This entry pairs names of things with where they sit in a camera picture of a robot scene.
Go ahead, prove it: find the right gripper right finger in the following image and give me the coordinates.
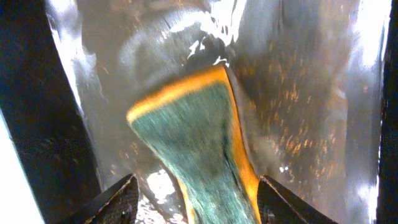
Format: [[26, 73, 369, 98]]
[[257, 175, 337, 224]]

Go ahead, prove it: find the yellow green sponge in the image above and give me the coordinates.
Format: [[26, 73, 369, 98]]
[[126, 66, 261, 223]]

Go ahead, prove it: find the black water tray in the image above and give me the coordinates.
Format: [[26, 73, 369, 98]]
[[1, 0, 397, 223]]

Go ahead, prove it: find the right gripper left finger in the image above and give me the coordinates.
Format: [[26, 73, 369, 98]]
[[59, 174, 139, 224]]

